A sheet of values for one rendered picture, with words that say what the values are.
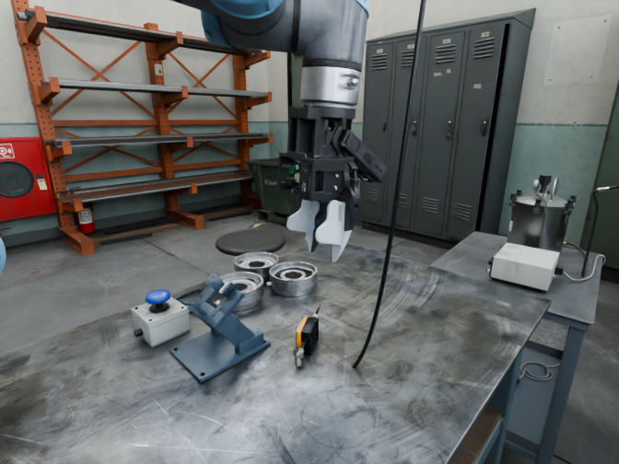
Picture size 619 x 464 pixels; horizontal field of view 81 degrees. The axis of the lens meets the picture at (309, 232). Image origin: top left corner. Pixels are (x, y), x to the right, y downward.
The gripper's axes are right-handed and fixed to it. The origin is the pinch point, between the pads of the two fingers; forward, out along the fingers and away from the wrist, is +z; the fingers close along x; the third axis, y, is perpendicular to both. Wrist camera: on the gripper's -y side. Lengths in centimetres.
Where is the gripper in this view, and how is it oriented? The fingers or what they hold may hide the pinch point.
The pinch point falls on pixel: (326, 247)
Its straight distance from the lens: 54.6
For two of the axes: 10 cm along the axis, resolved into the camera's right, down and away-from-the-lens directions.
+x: 6.6, 2.8, -7.0
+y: -7.5, 1.5, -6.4
